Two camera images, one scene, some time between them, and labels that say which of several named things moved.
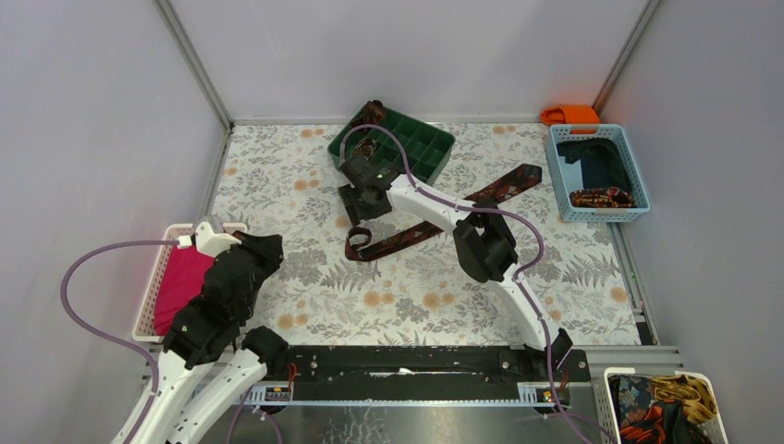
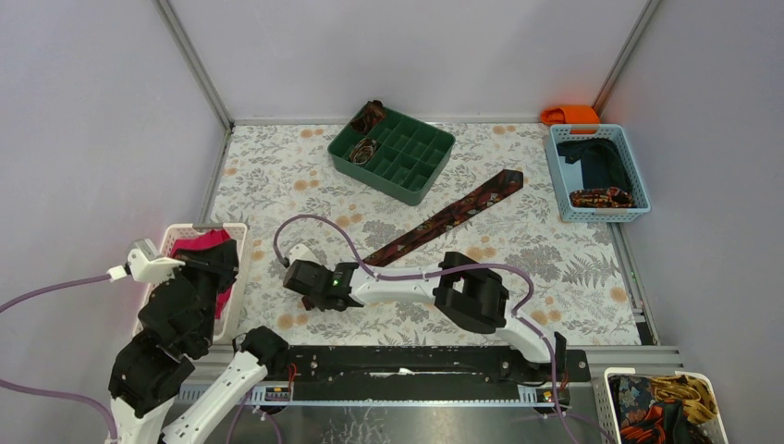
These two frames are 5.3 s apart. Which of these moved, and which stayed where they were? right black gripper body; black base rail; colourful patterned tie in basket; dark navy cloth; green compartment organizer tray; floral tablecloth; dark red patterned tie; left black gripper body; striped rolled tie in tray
Moved: dark red patterned tie; left black gripper body; right black gripper body
Stayed: dark navy cloth; black base rail; green compartment organizer tray; striped rolled tie in tray; colourful patterned tie in basket; floral tablecloth
